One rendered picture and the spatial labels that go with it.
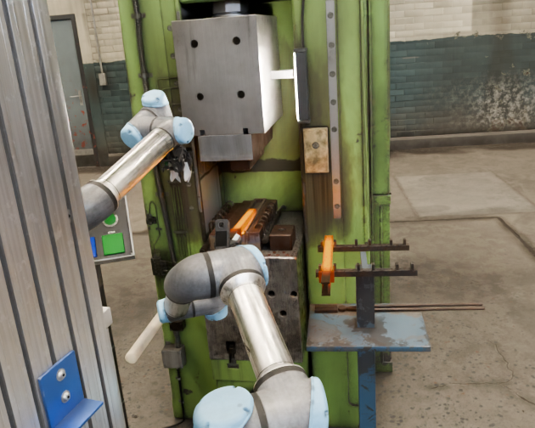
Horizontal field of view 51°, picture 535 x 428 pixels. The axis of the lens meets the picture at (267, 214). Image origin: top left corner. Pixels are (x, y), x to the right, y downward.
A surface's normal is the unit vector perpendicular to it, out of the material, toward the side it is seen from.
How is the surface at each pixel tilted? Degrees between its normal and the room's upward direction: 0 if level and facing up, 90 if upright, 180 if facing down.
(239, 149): 90
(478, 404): 0
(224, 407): 7
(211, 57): 90
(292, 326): 90
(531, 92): 87
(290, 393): 21
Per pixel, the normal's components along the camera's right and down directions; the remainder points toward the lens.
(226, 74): -0.18, 0.32
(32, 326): 0.94, 0.04
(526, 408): -0.07, -0.95
